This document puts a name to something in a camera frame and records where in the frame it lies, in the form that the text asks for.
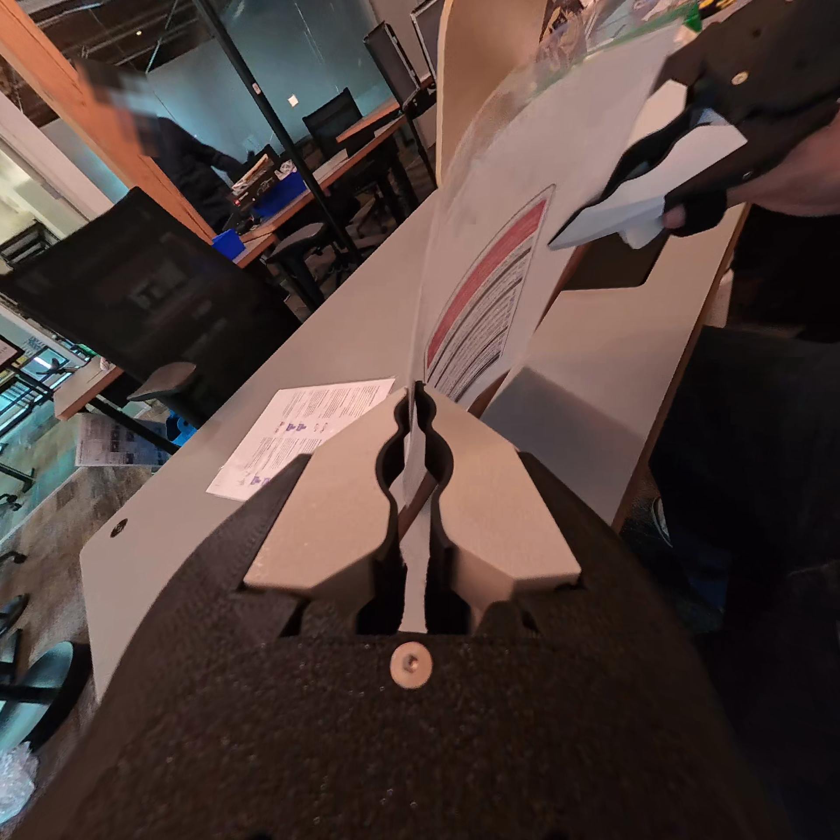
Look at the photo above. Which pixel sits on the black metal post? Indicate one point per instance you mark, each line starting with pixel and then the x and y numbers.
pixel 275 124

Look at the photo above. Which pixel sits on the person's dark trousers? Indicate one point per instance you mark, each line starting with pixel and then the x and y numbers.
pixel 754 525

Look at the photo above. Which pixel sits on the black mesh office chair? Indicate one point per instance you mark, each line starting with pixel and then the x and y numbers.
pixel 331 121

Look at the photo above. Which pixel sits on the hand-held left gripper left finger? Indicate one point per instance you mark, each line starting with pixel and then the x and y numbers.
pixel 328 525

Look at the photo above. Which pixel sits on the white framed monitor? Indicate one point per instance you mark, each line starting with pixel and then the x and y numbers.
pixel 425 39

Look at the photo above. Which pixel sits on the blue bin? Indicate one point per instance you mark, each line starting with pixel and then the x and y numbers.
pixel 229 244
pixel 282 193

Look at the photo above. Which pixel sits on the wooden topped desk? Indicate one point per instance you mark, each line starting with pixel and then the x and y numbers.
pixel 367 131

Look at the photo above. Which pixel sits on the person's shoe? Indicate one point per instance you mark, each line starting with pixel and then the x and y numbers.
pixel 663 522

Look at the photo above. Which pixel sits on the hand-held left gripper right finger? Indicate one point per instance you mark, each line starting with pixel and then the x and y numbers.
pixel 512 525

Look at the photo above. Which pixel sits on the white illustrated sheet blue header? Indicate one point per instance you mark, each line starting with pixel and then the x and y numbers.
pixel 302 433

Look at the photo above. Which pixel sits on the colourful printed sheet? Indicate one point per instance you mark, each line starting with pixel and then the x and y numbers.
pixel 564 33

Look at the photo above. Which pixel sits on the clear plastic sleeve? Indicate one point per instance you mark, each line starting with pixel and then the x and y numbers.
pixel 485 124

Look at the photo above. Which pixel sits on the printed leaflet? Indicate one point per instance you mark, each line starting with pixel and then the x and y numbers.
pixel 111 439

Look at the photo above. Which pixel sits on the bubble wrap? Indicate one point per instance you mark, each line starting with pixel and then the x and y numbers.
pixel 16 781

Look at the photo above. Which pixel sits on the black equipment case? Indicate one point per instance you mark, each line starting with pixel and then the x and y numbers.
pixel 259 180

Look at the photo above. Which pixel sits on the person's right hand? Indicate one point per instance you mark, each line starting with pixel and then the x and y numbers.
pixel 800 177

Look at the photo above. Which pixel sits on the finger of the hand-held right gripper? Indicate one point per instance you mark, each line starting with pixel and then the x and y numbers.
pixel 689 157
pixel 666 108

